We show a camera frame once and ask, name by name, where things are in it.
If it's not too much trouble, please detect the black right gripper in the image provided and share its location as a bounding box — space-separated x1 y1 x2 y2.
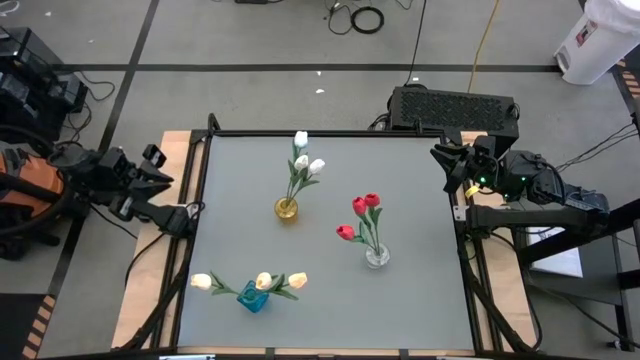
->
430 134 502 190

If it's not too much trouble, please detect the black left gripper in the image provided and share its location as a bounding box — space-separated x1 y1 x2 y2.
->
94 147 175 206

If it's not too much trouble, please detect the red artificial tulip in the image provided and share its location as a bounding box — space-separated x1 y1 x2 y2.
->
364 192 385 254
335 223 379 255
351 196 379 254

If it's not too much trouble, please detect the cream artificial tulip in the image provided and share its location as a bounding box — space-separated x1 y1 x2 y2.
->
253 271 274 296
189 271 246 297
259 271 309 301

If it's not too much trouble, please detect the white artificial tulip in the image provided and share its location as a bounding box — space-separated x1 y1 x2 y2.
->
285 129 310 204
285 153 310 204
287 157 327 204

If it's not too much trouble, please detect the clear glass vase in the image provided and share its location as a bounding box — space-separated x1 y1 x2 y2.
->
364 242 392 271

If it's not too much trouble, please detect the yellow glass vase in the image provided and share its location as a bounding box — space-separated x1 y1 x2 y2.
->
273 196 300 221

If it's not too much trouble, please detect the teal glass vase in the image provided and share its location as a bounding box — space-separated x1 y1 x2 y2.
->
236 279 271 315

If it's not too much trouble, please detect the black perforated computer case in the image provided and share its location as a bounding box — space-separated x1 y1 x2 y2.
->
388 85 521 156

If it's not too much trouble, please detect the orange black shop vacuum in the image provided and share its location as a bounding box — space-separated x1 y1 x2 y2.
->
0 142 69 261

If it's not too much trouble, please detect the black computer tower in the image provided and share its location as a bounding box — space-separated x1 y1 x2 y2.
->
0 69 90 144
0 25 65 86

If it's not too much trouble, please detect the white paper booklet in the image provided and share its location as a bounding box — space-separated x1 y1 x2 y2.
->
524 224 585 279

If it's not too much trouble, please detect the white trash bin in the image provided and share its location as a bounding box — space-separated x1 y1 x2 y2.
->
553 0 640 86

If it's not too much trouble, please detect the black metal side table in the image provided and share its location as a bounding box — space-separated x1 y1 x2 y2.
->
514 198 640 351

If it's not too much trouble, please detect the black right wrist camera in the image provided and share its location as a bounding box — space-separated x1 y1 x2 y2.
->
442 167 467 195

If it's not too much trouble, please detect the black vacuum hose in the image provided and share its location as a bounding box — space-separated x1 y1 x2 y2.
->
0 123 79 239

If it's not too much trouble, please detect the black hanging cable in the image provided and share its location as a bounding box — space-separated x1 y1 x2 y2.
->
408 0 430 84

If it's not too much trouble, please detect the yellow hanging cable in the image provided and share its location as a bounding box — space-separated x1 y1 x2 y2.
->
467 0 502 94

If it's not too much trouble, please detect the black aluminium rig frame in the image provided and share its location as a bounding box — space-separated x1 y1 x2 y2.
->
112 112 544 360

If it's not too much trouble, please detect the coiled black cable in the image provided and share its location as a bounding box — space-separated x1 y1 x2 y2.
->
349 5 386 35

